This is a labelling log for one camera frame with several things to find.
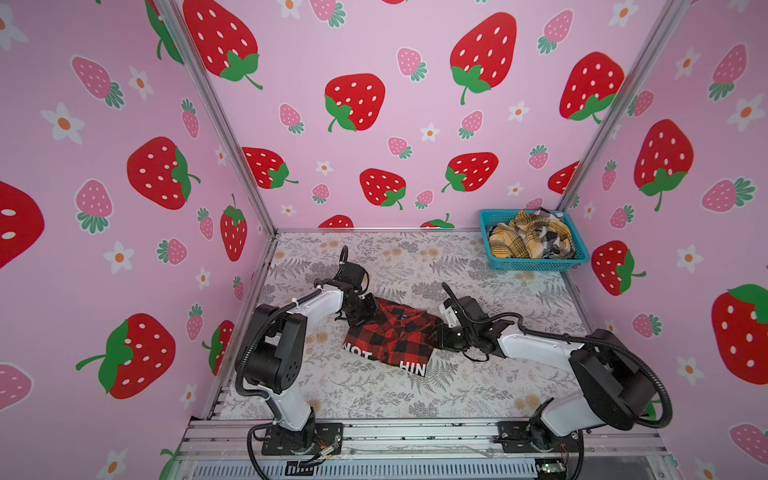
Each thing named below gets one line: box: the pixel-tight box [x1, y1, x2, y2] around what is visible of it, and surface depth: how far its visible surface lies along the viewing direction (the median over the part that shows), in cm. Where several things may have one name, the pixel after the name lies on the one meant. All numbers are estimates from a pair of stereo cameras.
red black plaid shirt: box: [343, 297, 441, 377], surface depth 88 cm
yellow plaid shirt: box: [488, 208, 575, 260], surface depth 106 cm
